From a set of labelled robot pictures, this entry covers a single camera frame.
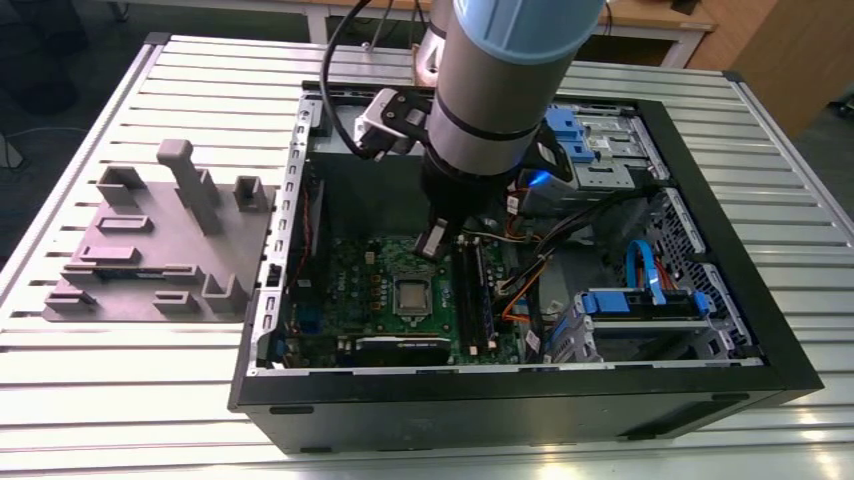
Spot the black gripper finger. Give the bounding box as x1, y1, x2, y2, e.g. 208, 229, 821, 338
412, 218, 447, 259

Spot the metal socket cover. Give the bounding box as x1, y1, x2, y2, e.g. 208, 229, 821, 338
388, 269, 440, 324

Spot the silver square CPU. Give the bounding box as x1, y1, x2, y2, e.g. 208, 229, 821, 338
398, 282, 428, 309

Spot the black RAM stick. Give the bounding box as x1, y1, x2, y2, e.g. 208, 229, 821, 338
467, 235, 501, 351

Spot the grey power supply unit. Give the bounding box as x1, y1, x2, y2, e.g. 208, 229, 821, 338
310, 105, 432, 236

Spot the green motherboard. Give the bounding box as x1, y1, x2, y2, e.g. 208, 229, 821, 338
283, 234, 529, 369

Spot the blue plastic drive latch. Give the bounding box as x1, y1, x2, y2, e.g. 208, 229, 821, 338
545, 107, 597, 164

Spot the grey metal drive cage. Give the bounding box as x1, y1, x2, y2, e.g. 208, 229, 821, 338
519, 105, 673, 216

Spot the black graphics card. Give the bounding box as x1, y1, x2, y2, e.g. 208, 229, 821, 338
336, 333, 454, 369

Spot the hard disk in blue carrier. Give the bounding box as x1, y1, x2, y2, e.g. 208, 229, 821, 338
574, 289, 713, 324

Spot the black PC case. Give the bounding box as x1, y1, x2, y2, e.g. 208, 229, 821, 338
226, 79, 827, 455

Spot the grey metal disk bay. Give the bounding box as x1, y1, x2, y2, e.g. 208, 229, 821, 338
543, 292, 762, 364

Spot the grey plastic parts rack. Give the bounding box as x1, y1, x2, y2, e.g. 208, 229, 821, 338
40, 139, 279, 324

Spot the green RAM stick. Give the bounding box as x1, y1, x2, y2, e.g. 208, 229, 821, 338
92, 267, 168, 281

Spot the brown wooden cabinet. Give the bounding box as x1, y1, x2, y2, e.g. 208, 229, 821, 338
686, 0, 854, 139

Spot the thin grey wire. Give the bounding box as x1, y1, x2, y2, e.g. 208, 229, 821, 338
459, 217, 539, 245

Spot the wrist camera blue light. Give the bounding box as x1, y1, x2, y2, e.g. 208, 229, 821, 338
519, 141, 577, 194

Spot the black cable bundle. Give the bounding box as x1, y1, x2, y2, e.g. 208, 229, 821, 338
506, 184, 662, 291

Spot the orange wire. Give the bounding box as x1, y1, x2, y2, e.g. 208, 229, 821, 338
499, 267, 555, 324

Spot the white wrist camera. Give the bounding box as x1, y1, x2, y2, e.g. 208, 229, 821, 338
352, 88, 436, 151

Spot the thick black camera cable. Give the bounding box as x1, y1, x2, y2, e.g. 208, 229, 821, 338
319, 0, 375, 161

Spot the thin cable metal plug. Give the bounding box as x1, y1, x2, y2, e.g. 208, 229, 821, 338
362, 0, 402, 51

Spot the thin red disk wire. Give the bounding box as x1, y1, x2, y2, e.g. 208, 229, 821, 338
651, 252, 679, 294

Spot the blue flat wire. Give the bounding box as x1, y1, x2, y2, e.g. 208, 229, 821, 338
626, 239, 669, 306

